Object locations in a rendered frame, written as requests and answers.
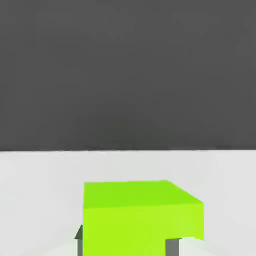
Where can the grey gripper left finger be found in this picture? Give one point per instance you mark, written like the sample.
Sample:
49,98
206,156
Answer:
80,243

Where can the small green cube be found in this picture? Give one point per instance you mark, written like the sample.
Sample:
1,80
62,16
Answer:
130,220

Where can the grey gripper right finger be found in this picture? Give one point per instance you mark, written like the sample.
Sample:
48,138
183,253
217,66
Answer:
174,248

